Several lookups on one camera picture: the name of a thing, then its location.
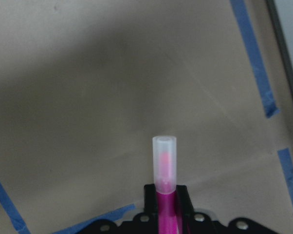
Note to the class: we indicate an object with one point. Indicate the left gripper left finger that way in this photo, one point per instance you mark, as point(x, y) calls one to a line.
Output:
point(151, 208)

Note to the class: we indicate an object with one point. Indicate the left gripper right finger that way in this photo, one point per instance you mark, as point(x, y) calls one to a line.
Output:
point(184, 211)

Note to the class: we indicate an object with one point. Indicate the pink marker pen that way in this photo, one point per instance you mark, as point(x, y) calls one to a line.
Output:
point(165, 181)

